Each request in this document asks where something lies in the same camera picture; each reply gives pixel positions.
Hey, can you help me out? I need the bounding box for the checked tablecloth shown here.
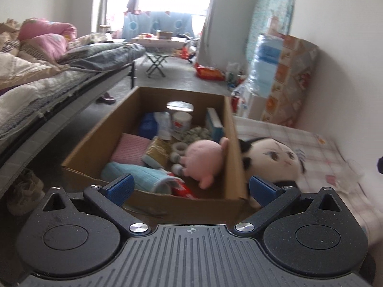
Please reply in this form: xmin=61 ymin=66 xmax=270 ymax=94
xmin=232 ymin=115 xmax=383 ymax=246

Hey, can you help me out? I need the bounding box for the blue white wet wipes packet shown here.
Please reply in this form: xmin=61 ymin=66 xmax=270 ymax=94
xmin=138 ymin=111 xmax=172 ymax=141

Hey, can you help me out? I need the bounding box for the orange bag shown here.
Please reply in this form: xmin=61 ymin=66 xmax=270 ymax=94
xmin=195 ymin=63 xmax=225 ymax=81

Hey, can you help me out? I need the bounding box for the blue cloth with circles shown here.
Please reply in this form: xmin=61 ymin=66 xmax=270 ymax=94
xmin=123 ymin=10 xmax=193 ymax=39

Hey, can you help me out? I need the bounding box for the light blue towel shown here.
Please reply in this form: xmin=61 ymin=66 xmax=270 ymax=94
xmin=100 ymin=161 xmax=186 ymax=195

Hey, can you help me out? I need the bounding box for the teal and white carton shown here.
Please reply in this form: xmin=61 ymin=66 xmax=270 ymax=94
xmin=205 ymin=108 xmax=225 ymax=142

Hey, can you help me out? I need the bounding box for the pink slipper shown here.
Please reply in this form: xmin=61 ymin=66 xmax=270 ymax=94
xmin=96 ymin=93 xmax=117 ymax=105

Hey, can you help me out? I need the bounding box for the plush doll with red dress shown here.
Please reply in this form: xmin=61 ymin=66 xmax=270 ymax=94
xmin=238 ymin=137 xmax=306 ymax=210

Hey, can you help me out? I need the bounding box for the large water bottle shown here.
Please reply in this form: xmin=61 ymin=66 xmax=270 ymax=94
xmin=244 ymin=33 xmax=285 ymax=98

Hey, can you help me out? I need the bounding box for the pink quilt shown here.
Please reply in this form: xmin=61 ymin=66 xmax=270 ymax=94
xmin=18 ymin=19 xmax=78 ymax=59

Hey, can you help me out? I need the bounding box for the grey green scrunchie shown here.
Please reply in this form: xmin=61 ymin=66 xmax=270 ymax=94
xmin=181 ymin=126 xmax=211 ymax=144

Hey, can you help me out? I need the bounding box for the grey curtain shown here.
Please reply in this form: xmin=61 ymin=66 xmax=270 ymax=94
xmin=96 ymin=0 xmax=111 ymax=33
xmin=200 ymin=0 xmax=219 ymax=66

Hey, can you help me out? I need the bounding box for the beige floral quilt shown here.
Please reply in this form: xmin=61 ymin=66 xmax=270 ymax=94
xmin=0 ymin=21 xmax=63 ymax=90

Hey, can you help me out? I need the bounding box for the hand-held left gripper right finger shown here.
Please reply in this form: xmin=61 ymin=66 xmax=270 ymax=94
xmin=234 ymin=176 xmax=344 ymax=237

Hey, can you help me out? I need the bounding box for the beige crumpled cloth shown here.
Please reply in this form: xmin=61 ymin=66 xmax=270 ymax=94
xmin=6 ymin=169 xmax=45 ymax=216

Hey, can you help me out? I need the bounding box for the brown cardboard box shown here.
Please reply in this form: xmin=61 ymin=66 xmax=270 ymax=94
xmin=61 ymin=86 xmax=250 ymax=213

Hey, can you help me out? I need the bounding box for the teal hanging cloth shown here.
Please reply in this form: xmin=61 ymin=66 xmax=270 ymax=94
xmin=245 ymin=0 xmax=298 ymax=63

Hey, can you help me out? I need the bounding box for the low table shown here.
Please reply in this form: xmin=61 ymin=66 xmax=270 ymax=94
xmin=131 ymin=34 xmax=187 ymax=50

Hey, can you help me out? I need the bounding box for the red packet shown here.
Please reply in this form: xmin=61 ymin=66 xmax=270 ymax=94
xmin=170 ymin=172 xmax=198 ymax=198

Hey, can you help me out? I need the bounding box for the pink folded cloth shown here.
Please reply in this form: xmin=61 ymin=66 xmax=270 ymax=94
xmin=110 ymin=133 xmax=153 ymax=166

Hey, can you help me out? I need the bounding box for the gold packet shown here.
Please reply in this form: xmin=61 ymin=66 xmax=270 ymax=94
xmin=145 ymin=136 xmax=174 ymax=168

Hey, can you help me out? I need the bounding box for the bed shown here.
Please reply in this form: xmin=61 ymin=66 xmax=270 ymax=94
xmin=0 ymin=43 xmax=147 ymax=192

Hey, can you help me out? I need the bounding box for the grey quilt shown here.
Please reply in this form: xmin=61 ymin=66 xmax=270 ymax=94
xmin=60 ymin=42 xmax=146 ymax=74

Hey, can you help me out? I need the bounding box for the pink round plush toy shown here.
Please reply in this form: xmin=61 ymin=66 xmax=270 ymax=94
xmin=182 ymin=137 xmax=230 ymax=189

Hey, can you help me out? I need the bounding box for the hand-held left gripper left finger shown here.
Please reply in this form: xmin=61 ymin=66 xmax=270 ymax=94
xmin=43 ymin=173 xmax=149 ymax=235

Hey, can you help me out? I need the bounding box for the folding stool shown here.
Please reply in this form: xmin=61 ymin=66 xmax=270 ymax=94
xmin=143 ymin=52 xmax=169 ymax=78

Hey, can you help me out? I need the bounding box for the white printed cup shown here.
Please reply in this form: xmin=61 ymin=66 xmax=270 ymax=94
xmin=171 ymin=111 xmax=192 ymax=139

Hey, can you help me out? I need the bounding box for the red bottle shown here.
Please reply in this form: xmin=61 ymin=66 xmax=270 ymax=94
xmin=230 ymin=94 xmax=241 ymax=114

